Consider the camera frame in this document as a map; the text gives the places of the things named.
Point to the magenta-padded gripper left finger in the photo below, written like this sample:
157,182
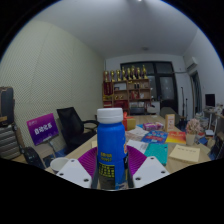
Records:
75,171

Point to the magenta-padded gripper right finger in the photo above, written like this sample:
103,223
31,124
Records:
150,170

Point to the blue drink bottle white cap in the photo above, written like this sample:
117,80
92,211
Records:
111,143

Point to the teal book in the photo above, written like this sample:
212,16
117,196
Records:
156,153

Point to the white booklet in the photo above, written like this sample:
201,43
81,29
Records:
137,145

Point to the small cream booklet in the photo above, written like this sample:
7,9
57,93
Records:
94,144

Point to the blue book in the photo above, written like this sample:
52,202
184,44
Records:
155,136

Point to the large cream booklet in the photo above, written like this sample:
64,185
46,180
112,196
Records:
184,153

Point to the white printed sheet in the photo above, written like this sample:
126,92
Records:
136,133

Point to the orange book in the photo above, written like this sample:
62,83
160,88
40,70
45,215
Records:
176,137

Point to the pink box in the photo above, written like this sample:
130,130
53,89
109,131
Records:
152,126

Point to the black chair backrest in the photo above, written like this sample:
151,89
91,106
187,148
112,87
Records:
33,156

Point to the black office chair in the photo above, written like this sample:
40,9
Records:
71,126

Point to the yellow gift box red ribbon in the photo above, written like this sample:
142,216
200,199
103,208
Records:
131,123

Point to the orange standing card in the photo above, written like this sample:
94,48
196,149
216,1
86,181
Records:
170,122

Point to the purple sign board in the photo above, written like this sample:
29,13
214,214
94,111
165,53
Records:
42,129

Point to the black microphone stand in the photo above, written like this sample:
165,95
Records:
182,106

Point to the grey striped suitcase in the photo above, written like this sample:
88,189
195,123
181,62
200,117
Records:
9,141

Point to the cluttered side desk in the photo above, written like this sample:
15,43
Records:
216,130

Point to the wooden shelf unit with trophies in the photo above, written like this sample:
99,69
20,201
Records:
126,90

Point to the dark framed glass door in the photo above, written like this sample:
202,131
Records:
166,86

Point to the black computer monitor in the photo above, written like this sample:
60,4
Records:
210,100

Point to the white wall air conditioner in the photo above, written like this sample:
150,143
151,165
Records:
191,64

